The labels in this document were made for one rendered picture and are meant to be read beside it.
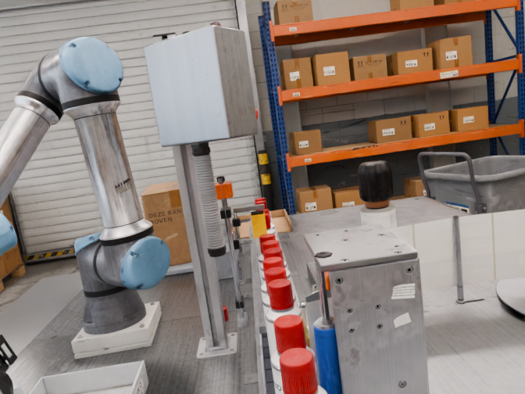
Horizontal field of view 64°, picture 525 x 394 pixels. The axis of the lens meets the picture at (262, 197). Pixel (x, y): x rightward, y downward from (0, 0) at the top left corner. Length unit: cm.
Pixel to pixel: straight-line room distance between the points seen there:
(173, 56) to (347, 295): 52
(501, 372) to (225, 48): 68
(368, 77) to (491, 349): 422
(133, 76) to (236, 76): 460
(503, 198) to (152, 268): 252
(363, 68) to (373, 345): 445
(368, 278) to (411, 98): 541
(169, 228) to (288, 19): 352
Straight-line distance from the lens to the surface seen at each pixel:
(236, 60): 78
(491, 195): 303
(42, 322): 142
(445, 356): 82
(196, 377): 92
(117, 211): 94
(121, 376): 95
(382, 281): 50
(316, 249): 53
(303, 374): 42
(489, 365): 81
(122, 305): 109
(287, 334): 48
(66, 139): 552
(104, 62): 94
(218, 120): 75
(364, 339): 52
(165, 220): 153
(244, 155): 523
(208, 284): 94
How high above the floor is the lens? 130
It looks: 10 degrees down
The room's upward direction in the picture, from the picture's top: 8 degrees counter-clockwise
